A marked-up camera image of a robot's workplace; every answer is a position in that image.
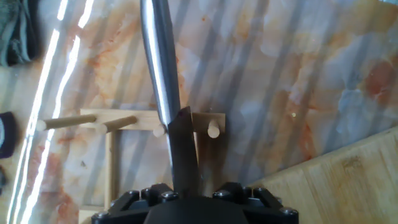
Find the steel kitchen knife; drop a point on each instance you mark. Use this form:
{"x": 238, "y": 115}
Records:
{"x": 160, "y": 56}

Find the wooden peg rack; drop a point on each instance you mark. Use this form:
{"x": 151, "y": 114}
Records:
{"x": 133, "y": 119}

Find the bamboo cutting board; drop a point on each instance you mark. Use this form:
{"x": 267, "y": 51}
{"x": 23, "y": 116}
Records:
{"x": 342, "y": 186}

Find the marble pattern table mat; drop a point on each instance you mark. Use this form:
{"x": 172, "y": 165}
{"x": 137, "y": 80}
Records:
{"x": 264, "y": 62}

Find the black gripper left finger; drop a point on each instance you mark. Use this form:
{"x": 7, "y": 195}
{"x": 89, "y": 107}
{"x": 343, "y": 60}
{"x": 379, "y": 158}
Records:
{"x": 130, "y": 205}

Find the striped onion wedge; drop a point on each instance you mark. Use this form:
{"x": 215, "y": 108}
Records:
{"x": 7, "y": 135}

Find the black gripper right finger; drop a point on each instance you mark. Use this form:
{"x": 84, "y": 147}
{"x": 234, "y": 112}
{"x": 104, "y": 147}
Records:
{"x": 267, "y": 211}

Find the grey green towel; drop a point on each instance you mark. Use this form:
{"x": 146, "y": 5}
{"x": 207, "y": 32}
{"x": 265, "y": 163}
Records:
{"x": 15, "y": 31}

